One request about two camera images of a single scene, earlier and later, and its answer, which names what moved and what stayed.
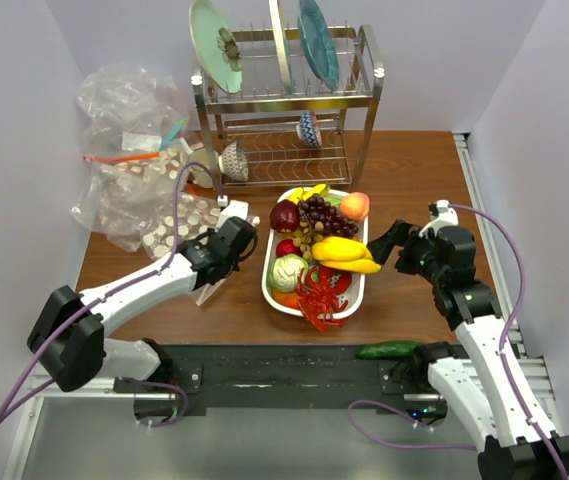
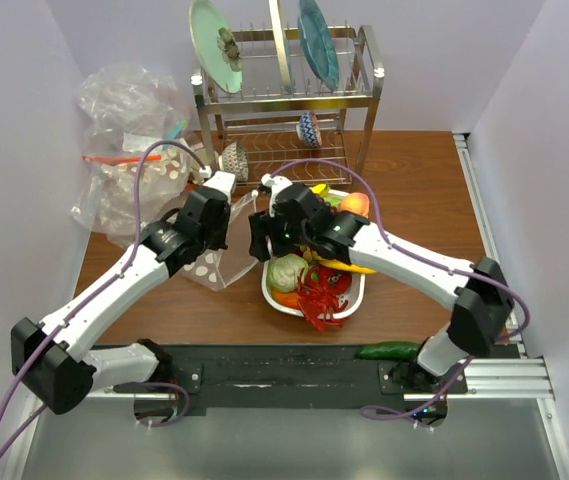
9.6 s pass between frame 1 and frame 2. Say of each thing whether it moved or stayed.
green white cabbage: stayed
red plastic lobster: stayed
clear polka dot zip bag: moved
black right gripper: moved
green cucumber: stayed
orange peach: stayed
